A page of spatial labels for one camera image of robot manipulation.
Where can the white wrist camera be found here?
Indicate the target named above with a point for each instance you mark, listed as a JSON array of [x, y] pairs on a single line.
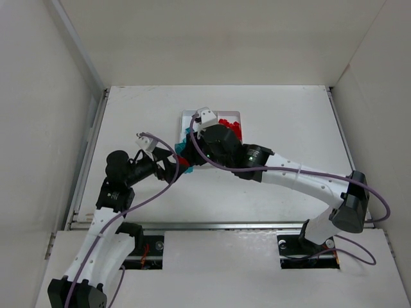
[[146, 142], [202, 119]]

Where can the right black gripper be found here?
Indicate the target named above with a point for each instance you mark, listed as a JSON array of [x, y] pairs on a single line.
[[192, 153]]

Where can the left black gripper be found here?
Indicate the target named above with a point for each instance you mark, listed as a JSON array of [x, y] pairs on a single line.
[[164, 163]]

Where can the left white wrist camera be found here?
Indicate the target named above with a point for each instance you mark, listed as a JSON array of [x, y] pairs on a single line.
[[146, 142]]

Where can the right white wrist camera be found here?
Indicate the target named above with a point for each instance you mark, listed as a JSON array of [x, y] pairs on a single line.
[[202, 119]]

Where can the teal frog duplo piece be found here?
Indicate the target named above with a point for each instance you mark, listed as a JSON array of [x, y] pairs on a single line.
[[186, 155]]

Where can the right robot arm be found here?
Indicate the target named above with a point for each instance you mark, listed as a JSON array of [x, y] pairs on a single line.
[[345, 196]]

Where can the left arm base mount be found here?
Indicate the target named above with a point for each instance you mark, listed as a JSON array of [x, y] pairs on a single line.
[[148, 248]]

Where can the aluminium front rail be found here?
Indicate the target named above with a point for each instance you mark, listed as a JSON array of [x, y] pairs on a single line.
[[220, 226]]

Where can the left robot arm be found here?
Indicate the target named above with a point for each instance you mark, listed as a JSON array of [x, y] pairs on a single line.
[[110, 239]]

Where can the white three-compartment tray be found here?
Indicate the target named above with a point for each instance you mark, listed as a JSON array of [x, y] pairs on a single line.
[[185, 120]]

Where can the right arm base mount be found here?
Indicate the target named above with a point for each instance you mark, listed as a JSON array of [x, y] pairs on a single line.
[[297, 253]]

